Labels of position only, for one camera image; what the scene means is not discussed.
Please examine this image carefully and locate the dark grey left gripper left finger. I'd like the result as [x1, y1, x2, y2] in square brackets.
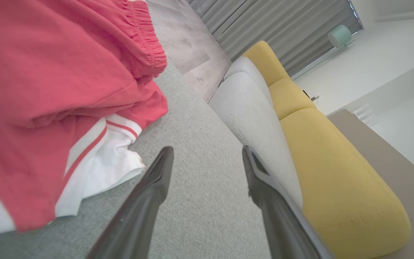
[87, 146, 174, 259]

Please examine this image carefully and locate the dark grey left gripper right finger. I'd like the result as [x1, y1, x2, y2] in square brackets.
[242, 145, 335, 259]

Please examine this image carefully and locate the red basketball jersey white trim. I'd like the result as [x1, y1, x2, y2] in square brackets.
[0, 81, 169, 237]

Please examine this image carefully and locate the yellow sofa back cushion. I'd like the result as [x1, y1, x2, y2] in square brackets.
[242, 41, 290, 87]
[280, 108, 411, 259]
[268, 78, 317, 121]

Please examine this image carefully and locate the large grey sofa ottoman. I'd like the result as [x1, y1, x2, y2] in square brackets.
[0, 59, 276, 259]

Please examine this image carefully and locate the grey sofa seat cushion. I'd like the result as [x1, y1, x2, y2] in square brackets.
[224, 56, 273, 105]
[209, 72, 304, 209]

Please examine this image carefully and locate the taupe panel behind sofa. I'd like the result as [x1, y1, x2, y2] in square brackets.
[327, 109, 414, 259]

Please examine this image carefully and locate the white slatted rack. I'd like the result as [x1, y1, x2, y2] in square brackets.
[352, 104, 379, 127]

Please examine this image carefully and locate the mint green lamp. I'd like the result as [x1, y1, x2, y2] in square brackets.
[328, 24, 353, 49]

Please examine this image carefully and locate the grey pleated curtain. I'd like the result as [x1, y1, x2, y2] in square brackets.
[187, 0, 364, 77]

